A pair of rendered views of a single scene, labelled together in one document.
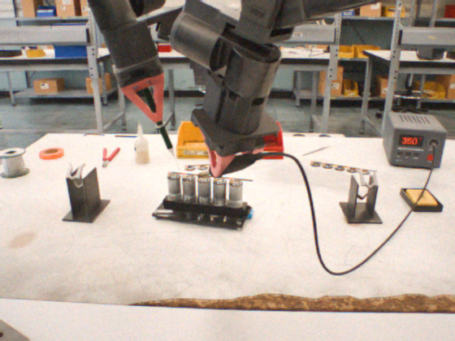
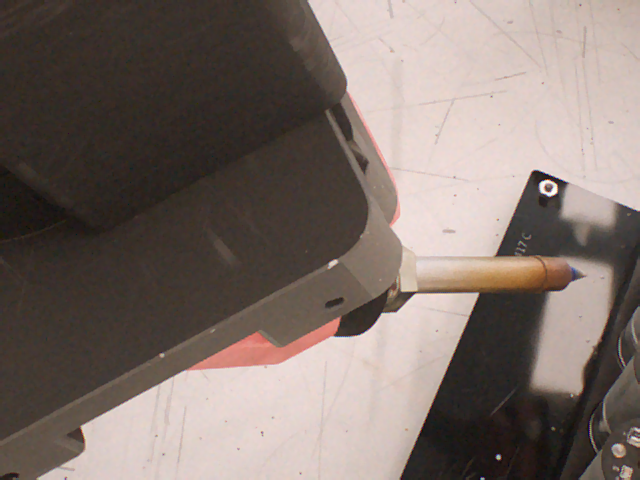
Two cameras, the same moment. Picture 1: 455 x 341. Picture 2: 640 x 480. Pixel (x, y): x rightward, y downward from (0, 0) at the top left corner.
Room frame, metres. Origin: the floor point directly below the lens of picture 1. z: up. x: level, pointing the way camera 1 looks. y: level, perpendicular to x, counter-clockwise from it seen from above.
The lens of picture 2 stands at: (0.54, -0.12, 1.09)
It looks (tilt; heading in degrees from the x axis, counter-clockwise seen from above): 58 degrees down; 91
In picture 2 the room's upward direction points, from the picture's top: 10 degrees clockwise
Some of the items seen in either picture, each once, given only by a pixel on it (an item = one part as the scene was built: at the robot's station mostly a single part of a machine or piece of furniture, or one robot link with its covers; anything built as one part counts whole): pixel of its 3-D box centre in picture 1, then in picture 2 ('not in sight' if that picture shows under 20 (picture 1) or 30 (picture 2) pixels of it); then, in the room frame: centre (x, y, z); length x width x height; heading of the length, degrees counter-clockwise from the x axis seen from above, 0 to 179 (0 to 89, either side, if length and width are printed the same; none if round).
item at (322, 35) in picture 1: (241, 35); not in sight; (2.93, -0.10, 0.90); 1.30 x 0.06 x 0.12; 87
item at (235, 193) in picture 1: (236, 196); not in sight; (0.62, -0.01, 0.79); 0.02 x 0.02 x 0.05
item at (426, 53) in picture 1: (431, 52); not in sight; (3.01, -1.52, 0.80); 0.15 x 0.12 x 0.10; 16
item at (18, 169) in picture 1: (13, 162); not in sight; (0.81, 0.48, 0.78); 0.06 x 0.06 x 0.05
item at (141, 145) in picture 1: (140, 141); not in sight; (0.88, 0.20, 0.80); 0.03 x 0.03 x 0.10
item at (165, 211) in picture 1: (201, 213); (558, 430); (0.62, 0.04, 0.76); 0.16 x 0.07 x 0.01; 76
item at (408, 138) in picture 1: (411, 140); not in sight; (0.91, -0.45, 0.80); 0.15 x 0.12 x 0.10; 166
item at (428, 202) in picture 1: (420, 199); not in sight; (0.67, -0.37, 0.76); 0.07 x 0.05 x 0.02; 178
